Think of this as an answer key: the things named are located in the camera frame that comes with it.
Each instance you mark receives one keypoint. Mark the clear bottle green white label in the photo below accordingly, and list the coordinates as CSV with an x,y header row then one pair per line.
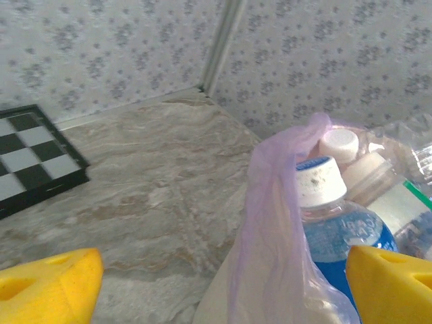
x,y
388,209

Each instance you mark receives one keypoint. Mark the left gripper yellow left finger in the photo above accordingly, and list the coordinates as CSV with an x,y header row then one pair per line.
x,y
50,290

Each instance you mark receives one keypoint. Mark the clear plastic bottle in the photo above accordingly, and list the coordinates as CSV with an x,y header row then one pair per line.
x,y
418,148

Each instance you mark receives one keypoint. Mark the blue label bottle white cap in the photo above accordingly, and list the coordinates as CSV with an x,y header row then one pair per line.
x,y
337,233

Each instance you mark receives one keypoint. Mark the aluminium wall base strip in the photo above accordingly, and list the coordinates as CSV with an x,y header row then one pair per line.
x,y
135,104

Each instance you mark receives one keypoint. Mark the black white chessboard box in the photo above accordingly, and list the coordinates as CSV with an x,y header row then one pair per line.
x,y
33,162

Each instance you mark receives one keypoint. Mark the aluminium frame post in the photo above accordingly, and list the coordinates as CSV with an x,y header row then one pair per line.
x,y
222,44

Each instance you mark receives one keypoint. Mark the purple plastic bin bag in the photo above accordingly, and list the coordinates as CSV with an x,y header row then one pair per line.
x,y
270,202

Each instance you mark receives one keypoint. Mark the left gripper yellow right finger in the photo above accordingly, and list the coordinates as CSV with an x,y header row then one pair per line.
x,y
388,293

